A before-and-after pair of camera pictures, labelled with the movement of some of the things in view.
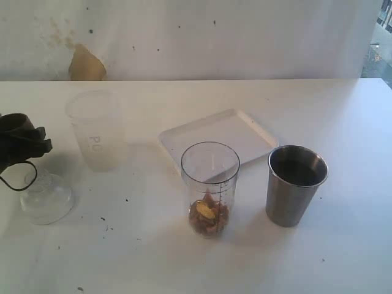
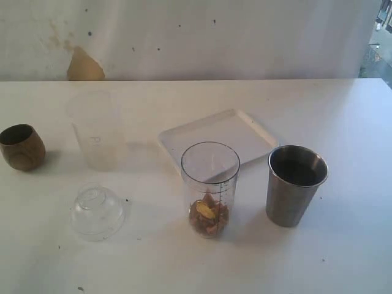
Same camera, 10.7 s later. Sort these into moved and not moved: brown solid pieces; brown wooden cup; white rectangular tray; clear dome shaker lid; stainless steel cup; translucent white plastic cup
Moved: clear dome shaker lid; brown wooden cup
Not moved: stainless steel cup; translucent white plastic cup; brown solid pieces; white rectangular tray
